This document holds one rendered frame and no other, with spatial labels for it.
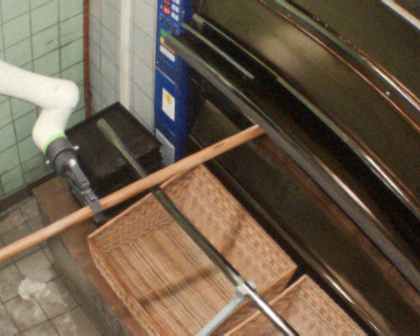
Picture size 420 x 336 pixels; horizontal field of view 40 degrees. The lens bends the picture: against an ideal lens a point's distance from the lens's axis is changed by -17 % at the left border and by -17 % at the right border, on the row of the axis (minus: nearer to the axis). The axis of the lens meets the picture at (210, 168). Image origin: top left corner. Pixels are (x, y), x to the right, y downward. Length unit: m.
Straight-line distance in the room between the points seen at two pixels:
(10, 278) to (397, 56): 2.30
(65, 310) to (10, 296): 0.32
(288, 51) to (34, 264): 1.87
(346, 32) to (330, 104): 0.26
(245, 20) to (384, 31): 0.56
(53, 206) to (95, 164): 0.39
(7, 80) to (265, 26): 0.77
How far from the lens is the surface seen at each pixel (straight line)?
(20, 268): 3.14
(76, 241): 2.46
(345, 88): 1.60
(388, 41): 1.40
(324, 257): 1.97
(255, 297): 1.62
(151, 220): 2.41
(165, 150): 2.51
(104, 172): 2.22
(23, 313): 2.99
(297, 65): 1.69
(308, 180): 1.88
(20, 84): 1.85
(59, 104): 1.88
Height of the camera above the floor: 2.54
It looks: 47 degrees down
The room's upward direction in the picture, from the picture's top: 4 degrees clockwise
